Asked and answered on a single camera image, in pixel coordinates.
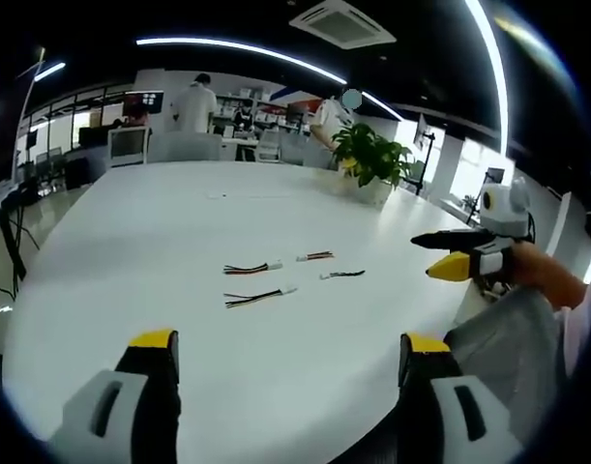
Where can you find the ceiling air conditioner vent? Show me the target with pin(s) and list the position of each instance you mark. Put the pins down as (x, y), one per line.
(342, 22)

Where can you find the white office chair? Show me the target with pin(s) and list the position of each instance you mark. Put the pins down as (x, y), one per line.
(270, 145)

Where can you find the white computer monitor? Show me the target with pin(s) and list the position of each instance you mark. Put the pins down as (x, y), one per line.
(127, 145)

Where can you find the green potted plant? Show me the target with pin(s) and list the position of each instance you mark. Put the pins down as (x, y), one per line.
(372, 153)

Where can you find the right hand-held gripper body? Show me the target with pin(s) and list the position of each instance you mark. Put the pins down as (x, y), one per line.
(503, 217)

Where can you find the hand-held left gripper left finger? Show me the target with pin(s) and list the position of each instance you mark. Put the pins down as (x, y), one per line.
(123, 401)

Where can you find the white plant pot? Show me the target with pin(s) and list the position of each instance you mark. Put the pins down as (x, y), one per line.
(375, 193)

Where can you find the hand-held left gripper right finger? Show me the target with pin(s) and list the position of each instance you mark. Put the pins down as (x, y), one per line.
(450, 401)

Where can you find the person's grey trouser leg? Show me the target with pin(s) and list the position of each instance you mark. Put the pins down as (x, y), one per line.
(512, 348)

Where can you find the person's pink shirt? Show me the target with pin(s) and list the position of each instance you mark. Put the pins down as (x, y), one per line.
(582, 319)

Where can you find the black tripod stand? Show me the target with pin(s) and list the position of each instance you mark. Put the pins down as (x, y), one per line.
(14, 241)

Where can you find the person's right hand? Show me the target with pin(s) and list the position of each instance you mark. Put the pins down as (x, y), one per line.
(541, 270)

